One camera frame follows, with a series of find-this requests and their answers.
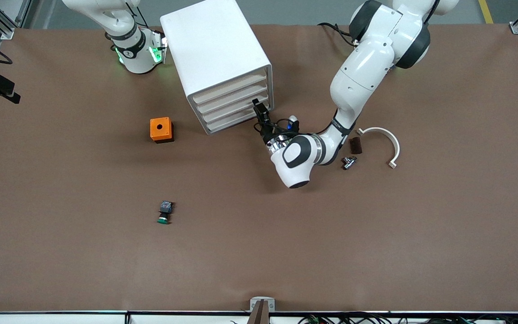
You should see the green push button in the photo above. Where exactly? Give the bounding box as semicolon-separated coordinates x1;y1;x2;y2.
157;201;174;225

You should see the orange box with hole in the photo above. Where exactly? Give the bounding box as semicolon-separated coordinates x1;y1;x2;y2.
150;117;174;144

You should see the black base cable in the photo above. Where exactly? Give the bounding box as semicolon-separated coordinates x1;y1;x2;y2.
317;22;358;46

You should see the white half ring clamp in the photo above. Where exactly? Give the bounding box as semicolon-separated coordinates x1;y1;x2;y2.
357;127;400;169

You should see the grey metal bracket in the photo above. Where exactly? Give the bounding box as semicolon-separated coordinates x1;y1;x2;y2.
250;297;275;312

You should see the brown narrow post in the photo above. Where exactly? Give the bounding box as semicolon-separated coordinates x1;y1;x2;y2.
246;299;271;324

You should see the white black table rail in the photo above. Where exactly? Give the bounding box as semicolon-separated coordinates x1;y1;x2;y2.
0;310;518;324

